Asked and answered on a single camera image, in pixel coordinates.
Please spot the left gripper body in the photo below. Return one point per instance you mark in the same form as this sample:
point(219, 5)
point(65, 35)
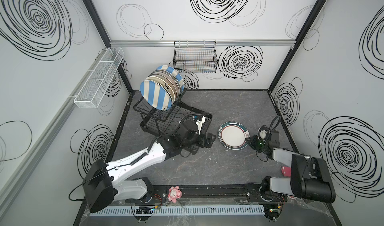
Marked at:
point(205, 139)

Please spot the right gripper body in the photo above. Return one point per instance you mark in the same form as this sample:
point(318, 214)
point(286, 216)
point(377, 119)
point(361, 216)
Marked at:
point(254, 142)

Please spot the white plate green rim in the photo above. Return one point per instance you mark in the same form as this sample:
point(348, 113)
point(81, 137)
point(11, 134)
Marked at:
point(233, 135)

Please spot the black wire dish rack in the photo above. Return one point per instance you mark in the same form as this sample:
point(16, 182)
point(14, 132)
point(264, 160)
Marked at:
point(159, 122)

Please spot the blue striped plate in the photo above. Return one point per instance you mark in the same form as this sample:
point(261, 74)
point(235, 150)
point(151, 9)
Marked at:
point(175, 73)
point(155, 95)

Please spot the white plate black rim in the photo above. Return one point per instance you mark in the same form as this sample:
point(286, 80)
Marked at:
point(164, 83)

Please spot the blue striped plate front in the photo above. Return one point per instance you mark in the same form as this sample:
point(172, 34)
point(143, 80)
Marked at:
point(175, 73)

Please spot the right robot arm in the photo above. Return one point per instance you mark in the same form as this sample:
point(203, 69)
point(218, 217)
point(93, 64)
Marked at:
point(307, 178)

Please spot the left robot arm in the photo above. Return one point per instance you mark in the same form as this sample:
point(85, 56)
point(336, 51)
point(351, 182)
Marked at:
point(109, 182)

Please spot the white bunny pink toy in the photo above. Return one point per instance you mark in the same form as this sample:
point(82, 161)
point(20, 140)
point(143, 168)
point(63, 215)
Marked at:
point(286, 171)

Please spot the pink plush toy left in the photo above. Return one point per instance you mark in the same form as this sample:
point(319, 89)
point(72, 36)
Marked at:
point(174, 194)

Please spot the white slotted cable duct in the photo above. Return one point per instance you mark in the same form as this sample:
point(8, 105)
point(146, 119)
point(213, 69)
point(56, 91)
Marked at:
point(190, 210)

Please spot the black wire wall basket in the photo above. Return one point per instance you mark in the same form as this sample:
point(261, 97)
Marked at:
point(196, 59)

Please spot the white mesh wall shelf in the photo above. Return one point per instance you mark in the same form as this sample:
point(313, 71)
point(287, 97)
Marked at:
point(97, 83)

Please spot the aluminium wall rail back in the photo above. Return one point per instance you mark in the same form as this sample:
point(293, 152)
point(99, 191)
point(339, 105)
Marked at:
point(202, 43)

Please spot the aluminium wall rail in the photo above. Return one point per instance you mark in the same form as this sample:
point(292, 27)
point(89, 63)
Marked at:
point(14, 185)
point(202, 43)

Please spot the aluminium wall rail left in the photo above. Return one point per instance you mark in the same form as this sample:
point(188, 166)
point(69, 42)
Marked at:
point(14, 185)

